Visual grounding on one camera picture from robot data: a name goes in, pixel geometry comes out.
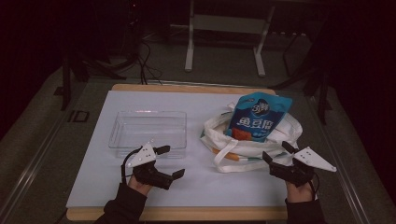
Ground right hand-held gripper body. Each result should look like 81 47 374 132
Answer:
268 147 338 188

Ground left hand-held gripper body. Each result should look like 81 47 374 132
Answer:
125 142 174 191

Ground clear plastic container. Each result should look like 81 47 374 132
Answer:
107 110 189 159

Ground blue snack packet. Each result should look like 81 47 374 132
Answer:
223 91 294 144

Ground white cloth tote bag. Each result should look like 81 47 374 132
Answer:
199 101 304 175

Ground person's left hand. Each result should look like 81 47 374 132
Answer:
127 174 154 197

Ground person's right hand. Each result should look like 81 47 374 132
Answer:
285 179 316 203

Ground white table mat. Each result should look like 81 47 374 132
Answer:
65 90 290 209

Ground orange and white packet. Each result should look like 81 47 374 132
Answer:
211 147 263 163

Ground black tripod stand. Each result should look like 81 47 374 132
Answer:
276 29 333 126
60 50 127 112

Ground white metal stand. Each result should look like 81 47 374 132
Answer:
184 0 276 78

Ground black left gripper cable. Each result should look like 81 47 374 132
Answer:
120 147 144 185

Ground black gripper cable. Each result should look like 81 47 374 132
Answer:
310 172 321 201
120 147 144 185

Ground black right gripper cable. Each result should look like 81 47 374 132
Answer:
310 172 321 201

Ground metal floor rail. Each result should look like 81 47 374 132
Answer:
0 104 78 218
306 95 373 224

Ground black floor bracket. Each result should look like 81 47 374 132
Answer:
67 109 91 123

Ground black floor cables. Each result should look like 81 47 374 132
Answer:
135 38 163 86

